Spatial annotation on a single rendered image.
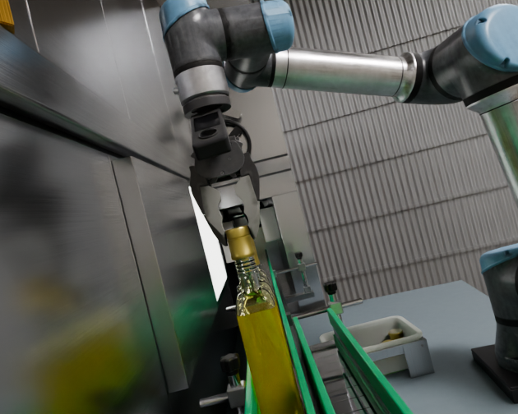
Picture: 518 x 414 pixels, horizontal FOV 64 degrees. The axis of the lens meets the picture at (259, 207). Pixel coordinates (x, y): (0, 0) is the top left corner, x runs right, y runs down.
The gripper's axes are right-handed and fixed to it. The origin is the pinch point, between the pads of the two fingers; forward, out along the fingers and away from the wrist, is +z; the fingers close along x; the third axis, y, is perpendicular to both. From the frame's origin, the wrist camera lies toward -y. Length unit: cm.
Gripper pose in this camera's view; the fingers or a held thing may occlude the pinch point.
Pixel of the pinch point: (238, 233)
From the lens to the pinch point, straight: 59.9
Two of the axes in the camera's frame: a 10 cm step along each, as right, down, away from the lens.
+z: 2.4, 9.7, 0.0
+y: 0.0, 0.0, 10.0
